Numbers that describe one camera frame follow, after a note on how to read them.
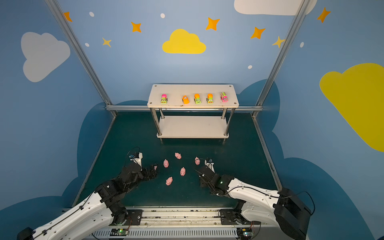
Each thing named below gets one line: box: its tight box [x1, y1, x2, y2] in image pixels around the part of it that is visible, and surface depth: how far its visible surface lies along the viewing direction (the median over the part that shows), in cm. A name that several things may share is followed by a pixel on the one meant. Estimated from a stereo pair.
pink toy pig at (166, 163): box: [163, 158, 170, 168], surface depth 94 cm
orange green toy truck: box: [206, 93, 214, 104], surface depth 80 cm
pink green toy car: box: [220, 91, 229, 103], surface depth 81 cm
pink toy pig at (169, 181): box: [165, 176, 173, 186], surface depth 87 cm
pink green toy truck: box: [161, 93, 168, 104], surface depth 80 cm
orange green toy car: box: [194, 93, 202, 104], surface depth 80 cm
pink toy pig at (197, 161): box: [194, 156, 201, 166], surface depth 96 cm
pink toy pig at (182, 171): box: [180, 167, 186, 177], surface depth 90 cm
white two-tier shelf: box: [147, 84, 240, 139], surface depth 90 cm
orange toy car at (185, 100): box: [182, 95, 190, 105], surface depth 80 cm
